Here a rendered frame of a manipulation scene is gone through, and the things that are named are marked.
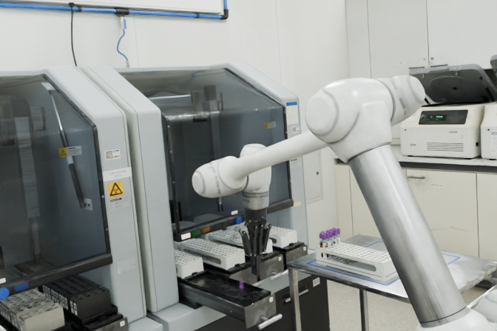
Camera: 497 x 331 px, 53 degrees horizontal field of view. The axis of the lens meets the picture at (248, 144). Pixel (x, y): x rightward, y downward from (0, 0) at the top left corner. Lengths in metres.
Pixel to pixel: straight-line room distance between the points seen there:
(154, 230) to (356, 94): 0.94
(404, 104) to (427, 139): 2.57
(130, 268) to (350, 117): 0.98
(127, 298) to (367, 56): 3.13
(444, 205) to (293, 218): 1.78
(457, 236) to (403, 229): 2.75
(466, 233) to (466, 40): 1.36
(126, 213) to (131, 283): 0.24
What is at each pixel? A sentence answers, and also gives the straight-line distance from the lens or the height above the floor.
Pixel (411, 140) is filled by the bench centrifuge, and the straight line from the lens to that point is 3.85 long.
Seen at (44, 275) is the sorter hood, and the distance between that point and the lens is 1.60.
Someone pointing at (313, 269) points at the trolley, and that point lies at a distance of 1.86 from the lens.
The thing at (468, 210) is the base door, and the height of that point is 0.55.
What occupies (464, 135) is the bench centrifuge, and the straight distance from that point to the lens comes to 3.66.
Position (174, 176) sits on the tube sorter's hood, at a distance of 1.77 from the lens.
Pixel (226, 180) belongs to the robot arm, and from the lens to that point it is 1.48.
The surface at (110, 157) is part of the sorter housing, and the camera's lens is 1.66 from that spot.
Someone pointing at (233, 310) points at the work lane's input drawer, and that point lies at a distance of 1.68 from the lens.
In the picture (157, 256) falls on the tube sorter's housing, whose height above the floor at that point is 0.93.
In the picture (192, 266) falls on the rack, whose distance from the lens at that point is 1.91.
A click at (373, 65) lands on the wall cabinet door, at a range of 4.31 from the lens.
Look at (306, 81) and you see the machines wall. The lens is 3.99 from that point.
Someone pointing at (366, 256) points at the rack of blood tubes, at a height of 0.88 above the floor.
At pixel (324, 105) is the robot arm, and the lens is 1.07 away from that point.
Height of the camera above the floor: 1.47
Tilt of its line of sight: 6 degrees down
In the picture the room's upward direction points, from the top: 5 degrees counter-clockwise
